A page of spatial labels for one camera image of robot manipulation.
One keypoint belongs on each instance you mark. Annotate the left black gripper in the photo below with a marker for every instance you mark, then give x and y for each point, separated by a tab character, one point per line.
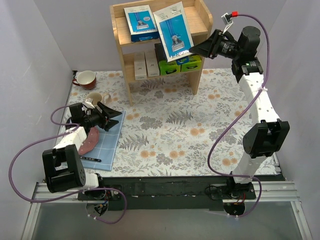
102	116

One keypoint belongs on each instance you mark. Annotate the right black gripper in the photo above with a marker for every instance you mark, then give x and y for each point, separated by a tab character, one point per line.
215	44

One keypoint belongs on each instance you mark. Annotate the green black Gillette razor box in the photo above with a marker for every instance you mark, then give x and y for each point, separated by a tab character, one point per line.
165	67
194	63

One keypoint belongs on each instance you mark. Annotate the blue Harry's razor pack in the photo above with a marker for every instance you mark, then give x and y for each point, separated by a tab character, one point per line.
141	23
174	31

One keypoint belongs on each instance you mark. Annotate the white Harry's razor box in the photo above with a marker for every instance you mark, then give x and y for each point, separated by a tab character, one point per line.
152	66

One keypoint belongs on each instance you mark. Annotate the long white Harry's box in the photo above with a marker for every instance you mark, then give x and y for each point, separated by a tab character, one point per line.
140	70

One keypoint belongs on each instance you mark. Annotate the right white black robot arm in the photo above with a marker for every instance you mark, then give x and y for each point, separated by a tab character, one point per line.
268	131

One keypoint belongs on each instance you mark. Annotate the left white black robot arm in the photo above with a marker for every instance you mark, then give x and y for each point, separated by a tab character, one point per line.
62	164

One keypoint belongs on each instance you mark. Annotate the wooden two-tier shelf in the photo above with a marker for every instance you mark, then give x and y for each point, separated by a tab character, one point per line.
199	19

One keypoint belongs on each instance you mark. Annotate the cream ceramic mug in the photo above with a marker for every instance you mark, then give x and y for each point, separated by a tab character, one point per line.
95	97

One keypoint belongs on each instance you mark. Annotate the pink dotted plate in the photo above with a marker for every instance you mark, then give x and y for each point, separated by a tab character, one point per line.
90	142

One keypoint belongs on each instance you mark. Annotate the blue checked cloth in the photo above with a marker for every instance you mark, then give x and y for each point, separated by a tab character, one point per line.
105	149

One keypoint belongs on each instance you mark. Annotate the red ceramic mug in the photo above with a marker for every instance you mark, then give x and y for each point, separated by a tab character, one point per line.
85	79

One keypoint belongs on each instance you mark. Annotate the floral patterned tablecloth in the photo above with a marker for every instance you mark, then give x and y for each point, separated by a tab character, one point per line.
169	131

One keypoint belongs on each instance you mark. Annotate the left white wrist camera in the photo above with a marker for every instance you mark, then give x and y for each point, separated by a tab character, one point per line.
89	103

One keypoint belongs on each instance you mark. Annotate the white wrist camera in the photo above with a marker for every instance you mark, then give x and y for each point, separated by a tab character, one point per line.
89	103
228	20

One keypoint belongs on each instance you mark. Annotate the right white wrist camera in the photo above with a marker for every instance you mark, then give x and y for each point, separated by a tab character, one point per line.
228	20

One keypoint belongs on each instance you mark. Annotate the knife with wooden handle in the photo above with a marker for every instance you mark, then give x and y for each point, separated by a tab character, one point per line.
91	159

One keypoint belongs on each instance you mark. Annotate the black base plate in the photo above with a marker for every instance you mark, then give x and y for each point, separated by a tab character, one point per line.
178	192

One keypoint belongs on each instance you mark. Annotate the aluminium rail frame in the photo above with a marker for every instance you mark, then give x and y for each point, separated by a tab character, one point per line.
278	216

